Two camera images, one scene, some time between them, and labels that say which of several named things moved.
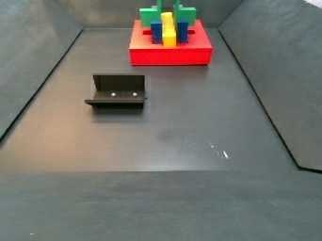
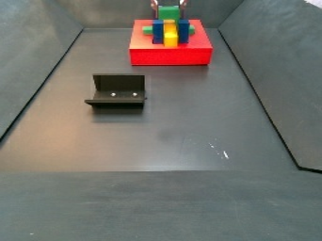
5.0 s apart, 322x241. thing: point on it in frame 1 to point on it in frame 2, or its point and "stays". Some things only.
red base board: [193, 53] stays
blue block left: [157, 31] stays
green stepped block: [150, 14] to [167, 13]
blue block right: [182, 31] stays
